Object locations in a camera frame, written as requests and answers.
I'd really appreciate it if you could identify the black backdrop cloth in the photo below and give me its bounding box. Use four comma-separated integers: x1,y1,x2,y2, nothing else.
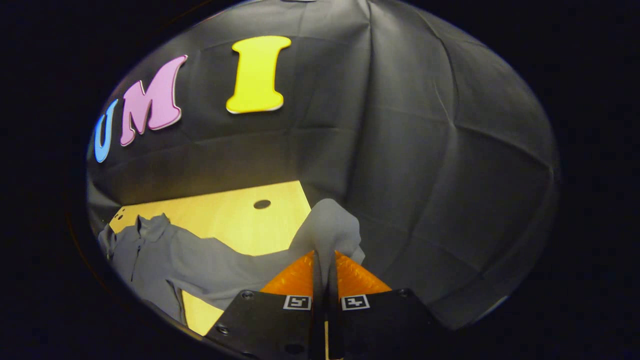
86,0,560,331

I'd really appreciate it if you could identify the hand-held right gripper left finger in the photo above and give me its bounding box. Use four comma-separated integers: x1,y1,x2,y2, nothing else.
205,250,326,360

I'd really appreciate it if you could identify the grey button shirt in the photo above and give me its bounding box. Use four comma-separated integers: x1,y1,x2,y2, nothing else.
97,198,366,326

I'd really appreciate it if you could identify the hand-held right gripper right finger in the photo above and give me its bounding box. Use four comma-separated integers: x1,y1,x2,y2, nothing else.
327,250,441,360

